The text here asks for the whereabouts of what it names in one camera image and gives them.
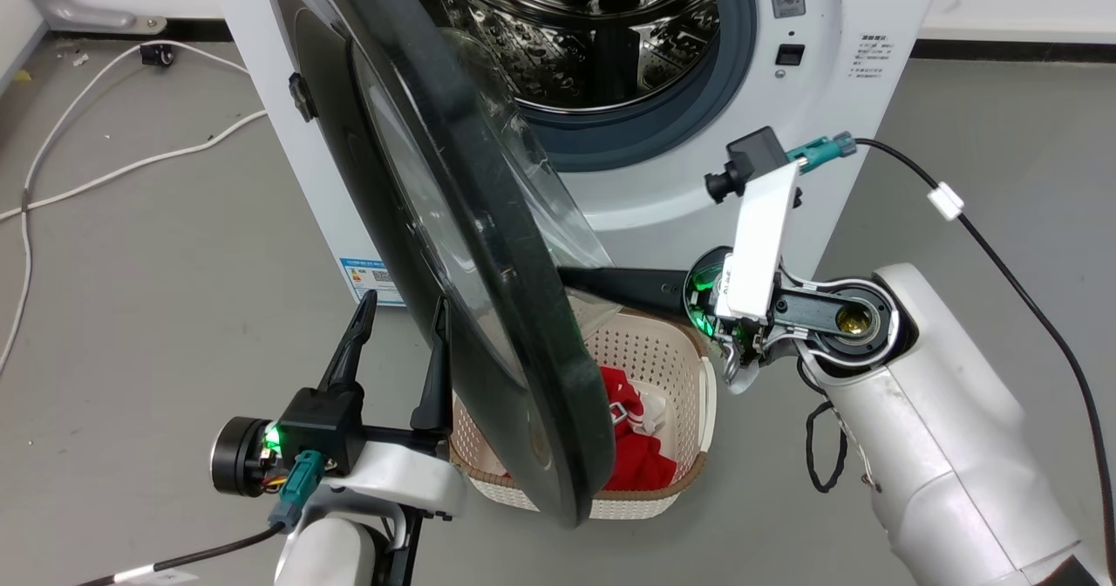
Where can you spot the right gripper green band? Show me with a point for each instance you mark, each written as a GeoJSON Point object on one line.
{"type": "Point", "coordinates": [706, 294]}

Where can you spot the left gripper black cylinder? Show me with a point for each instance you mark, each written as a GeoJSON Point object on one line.
{"type": "Point", "coordinates": [240, 455]}

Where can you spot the black round washing machine door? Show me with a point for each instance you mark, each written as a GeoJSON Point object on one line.
{"type": "Point", "coordinates": [488, 307]}

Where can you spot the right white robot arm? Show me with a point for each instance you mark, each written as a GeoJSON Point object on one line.
{"type": "Point", "coordinates": [933, 429]}

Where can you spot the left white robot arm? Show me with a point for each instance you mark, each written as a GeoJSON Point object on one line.
{"type": "Point", "coordinates": [331, 555]}

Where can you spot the blue-grey rubber door gasket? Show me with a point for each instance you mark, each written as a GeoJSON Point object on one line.
{"type": "Point", "coordinates": [663, 128]}

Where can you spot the white front-load washing machine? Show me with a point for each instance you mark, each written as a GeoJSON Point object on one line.
{"type": "Point", "coordinates": [785, 176]}

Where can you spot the black door lock socket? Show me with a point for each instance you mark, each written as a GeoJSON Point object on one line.
{"type": "Point", "coordinates": [790, 54]}

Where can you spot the cream perforated laundry basket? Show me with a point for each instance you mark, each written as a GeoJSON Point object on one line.
{"type": "Point", "coordinates": [658, 350]}

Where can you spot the blue white energy label sticker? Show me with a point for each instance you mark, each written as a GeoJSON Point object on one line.
{"type": "Point", "coordinates": [366, 279]}

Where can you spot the white garment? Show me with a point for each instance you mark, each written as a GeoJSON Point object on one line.
{"type": "Point", "coordinates": [649, 407]}

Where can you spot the red garment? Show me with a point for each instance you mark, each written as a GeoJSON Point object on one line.
{"type": "Point", "coordinates": [641, 468]}

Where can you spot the stainless steel washer drum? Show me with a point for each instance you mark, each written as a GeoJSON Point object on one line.
{"type": "Point", "coordinates": [602, 37]}

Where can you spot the small black floor plug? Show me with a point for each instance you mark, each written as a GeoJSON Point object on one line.
{"type": "Point", "coordinates": [157, 54]}

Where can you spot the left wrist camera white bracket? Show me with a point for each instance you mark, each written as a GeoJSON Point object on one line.
{"type": "Point", "coordinates": [323, 420]}

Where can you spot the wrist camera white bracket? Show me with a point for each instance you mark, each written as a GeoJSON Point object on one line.
{"type": "Point", "coordinates": [760, 237]}
{"type": "Point", "coordinates": [323, 420]}

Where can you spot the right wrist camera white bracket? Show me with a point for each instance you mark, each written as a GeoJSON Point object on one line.
{"type": "Point", "coordinates": [760, 237]}

